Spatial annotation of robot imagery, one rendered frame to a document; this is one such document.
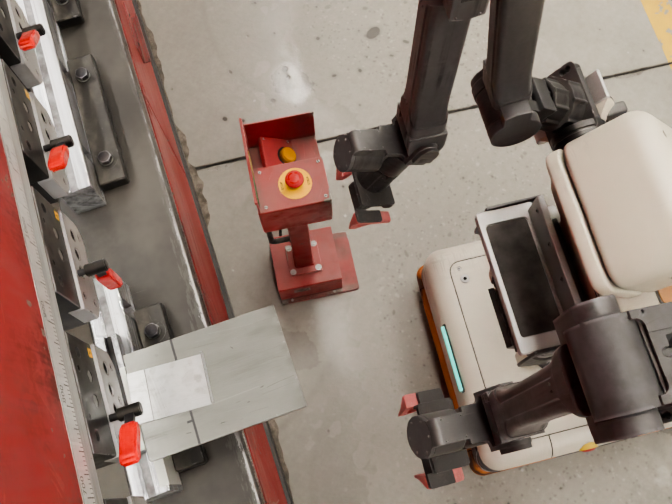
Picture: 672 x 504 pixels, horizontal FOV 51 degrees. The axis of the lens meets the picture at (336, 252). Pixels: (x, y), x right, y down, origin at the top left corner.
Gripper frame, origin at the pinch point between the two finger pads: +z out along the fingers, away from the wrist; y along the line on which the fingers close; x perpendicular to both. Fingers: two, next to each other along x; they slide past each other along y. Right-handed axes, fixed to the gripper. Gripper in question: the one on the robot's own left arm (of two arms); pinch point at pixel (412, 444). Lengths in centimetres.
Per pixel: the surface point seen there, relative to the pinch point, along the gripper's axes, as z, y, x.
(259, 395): 9.7, -13.2, -19.9
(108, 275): -2, -31, -43
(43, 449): -25, -6, -56
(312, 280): 82, -56, 33
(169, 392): 15.9, -17.1, -32.6
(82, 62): 29, -90, -36
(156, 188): 27, -60, -26
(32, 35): -8, -67, -50
